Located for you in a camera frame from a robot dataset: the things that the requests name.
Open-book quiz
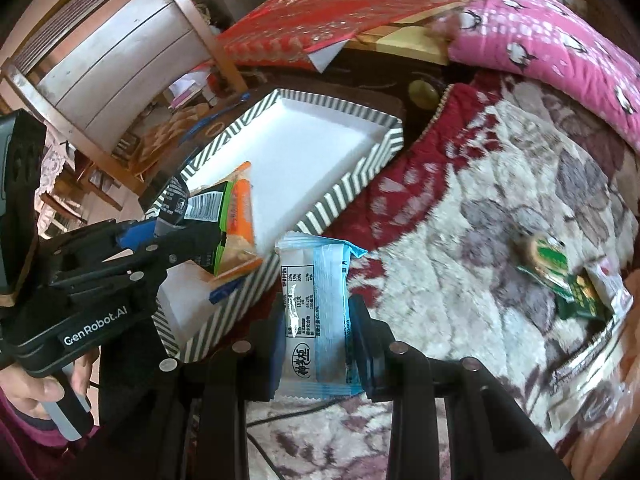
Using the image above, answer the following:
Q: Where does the black green snack packet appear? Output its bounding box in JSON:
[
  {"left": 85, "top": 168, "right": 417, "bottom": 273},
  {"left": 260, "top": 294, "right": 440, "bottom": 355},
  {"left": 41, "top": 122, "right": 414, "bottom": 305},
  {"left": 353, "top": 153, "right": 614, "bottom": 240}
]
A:
[{"left": 154, "top": 177, "right": 233, "bottom": 275}]

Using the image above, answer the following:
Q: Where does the orange cracker packet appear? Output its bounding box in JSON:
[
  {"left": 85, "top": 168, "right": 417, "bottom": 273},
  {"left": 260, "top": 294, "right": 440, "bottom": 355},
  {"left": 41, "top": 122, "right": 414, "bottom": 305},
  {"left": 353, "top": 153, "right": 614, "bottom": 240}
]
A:
[{"left": 209, "top": 162, "right": 262, "bottom": 290}]

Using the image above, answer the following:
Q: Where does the light blue snack packet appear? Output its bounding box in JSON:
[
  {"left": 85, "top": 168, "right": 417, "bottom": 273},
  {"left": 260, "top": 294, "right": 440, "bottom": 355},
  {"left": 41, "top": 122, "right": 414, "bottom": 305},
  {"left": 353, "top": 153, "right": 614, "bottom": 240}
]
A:
[{"left": 276, "top": 232, "right": 367, "bottom": 400}]

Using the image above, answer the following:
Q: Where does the person's left hand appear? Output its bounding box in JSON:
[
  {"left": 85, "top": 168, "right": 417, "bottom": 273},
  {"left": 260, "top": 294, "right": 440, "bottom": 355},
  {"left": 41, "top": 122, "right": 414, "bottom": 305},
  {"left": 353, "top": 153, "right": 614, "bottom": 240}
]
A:
[{"left": 1, "top": 349, "right": 100, "bottom": 419}]

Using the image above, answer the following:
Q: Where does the green striped white tray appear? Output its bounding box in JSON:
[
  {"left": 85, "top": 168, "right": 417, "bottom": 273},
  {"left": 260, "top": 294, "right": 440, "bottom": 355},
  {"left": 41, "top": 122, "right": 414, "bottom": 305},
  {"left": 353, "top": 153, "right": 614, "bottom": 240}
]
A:
[{"left": 153, "top": 88, "right": 405, "bottom": 362}]

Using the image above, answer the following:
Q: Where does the white silver snack bag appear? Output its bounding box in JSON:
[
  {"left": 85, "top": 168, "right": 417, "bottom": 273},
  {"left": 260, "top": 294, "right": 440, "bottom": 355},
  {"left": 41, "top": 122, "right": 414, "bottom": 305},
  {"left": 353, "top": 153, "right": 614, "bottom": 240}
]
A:
[{"left": 548, "top": 257, "right": 634, "bottom": 431}]

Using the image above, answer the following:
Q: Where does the wooden chair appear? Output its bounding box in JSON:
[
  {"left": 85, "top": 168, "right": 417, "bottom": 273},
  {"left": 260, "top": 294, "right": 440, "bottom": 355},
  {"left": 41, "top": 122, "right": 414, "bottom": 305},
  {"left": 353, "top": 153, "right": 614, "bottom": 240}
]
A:
[{"left": 1, "top": 0, "right": 247, "bottom": 195}]

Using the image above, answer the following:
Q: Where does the dark green snack packet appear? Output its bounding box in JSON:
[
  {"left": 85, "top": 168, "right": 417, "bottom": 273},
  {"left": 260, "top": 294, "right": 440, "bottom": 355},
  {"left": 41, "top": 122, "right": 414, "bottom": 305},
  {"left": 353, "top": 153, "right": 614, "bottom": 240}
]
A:
[{"left": 555, "top": 272, "right": 608, "bottom": 321}]

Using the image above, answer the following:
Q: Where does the green biscuit packet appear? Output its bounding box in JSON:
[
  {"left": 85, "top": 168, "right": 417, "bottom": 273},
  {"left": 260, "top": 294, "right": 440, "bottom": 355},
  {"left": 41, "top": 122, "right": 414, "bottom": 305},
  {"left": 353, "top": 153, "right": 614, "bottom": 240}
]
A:
[{"left": 516, "top": 233, "right": 574, "bottom": 301}]

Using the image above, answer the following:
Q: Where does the red patterned paper sheet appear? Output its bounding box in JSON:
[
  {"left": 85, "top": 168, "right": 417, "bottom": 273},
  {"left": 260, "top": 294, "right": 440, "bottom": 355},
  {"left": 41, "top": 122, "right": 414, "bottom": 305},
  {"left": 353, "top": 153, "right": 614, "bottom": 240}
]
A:
[{"left": 218, "top": 0, "right": 465, "bottom": 72}]

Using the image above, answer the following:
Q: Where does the floral red cream blanket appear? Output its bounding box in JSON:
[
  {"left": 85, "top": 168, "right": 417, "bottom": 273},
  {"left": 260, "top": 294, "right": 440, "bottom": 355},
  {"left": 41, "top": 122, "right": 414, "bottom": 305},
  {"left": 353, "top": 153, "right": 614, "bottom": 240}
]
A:
[{"left": 244, "top": 71, "right": 640, "bottom": 480}]

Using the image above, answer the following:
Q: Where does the round brass knob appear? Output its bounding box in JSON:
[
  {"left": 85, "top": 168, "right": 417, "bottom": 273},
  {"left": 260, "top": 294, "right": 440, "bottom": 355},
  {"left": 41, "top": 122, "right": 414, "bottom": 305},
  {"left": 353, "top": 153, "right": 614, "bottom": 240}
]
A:
[{"left": 408, "top": 79, "right": 440, "bottom": 112}]

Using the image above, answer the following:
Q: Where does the pink penguin quilt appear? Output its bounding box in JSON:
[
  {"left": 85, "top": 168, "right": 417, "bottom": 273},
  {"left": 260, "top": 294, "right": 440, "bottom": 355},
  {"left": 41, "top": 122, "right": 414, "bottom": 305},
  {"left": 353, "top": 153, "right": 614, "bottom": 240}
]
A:
[{"left": 430, "top": 0, "right": 639, "bottom": 150}]

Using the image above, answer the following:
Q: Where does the black cable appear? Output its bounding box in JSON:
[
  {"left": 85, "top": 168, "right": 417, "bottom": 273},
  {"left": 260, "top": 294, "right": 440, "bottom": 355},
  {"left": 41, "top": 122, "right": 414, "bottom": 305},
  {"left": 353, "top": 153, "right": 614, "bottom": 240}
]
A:
[{"left": 244, "top": 393, "right": 362, "bottom": 480}]

